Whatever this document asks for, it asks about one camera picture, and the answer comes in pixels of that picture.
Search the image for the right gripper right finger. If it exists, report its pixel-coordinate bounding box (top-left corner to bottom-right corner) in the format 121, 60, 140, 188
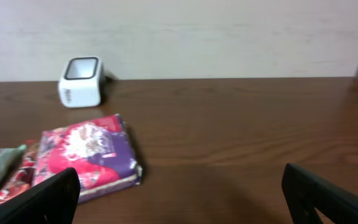
282, 163, 358, 223

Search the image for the white barcode scanner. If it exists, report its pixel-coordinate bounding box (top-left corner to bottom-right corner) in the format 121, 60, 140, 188
58, 56, 105, 108

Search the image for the red purple snack packet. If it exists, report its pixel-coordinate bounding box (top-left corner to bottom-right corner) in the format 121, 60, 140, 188
32, 114, 142, 203

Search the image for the orange brown candy bar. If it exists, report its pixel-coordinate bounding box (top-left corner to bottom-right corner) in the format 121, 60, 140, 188
0, 139, 40, 204

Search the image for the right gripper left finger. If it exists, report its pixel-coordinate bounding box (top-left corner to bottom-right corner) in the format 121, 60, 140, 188
0, 168, 80, 224

